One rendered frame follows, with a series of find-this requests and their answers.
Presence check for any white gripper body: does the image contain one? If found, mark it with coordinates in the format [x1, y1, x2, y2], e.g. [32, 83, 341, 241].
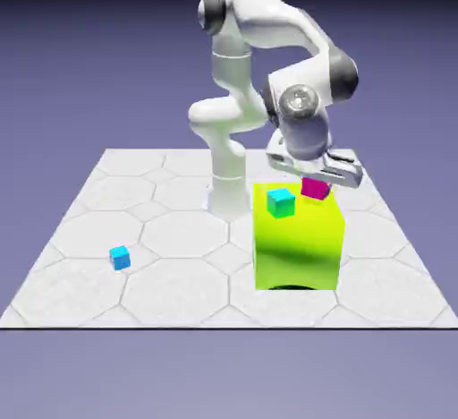
[265, 150, 364, 190]

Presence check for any small magenta cube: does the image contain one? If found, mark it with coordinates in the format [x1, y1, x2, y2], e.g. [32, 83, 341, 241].
[300, 175, 332, 201]

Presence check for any small blue cube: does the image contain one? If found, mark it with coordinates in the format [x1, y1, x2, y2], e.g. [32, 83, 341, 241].
[108, 244, 132, 271]

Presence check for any large lime green box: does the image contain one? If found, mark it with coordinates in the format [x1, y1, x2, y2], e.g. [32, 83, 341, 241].
[252, 181, 347, 291]

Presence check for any small teal cube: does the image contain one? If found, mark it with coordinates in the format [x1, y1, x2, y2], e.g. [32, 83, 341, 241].
[266, 188, 297, 219]

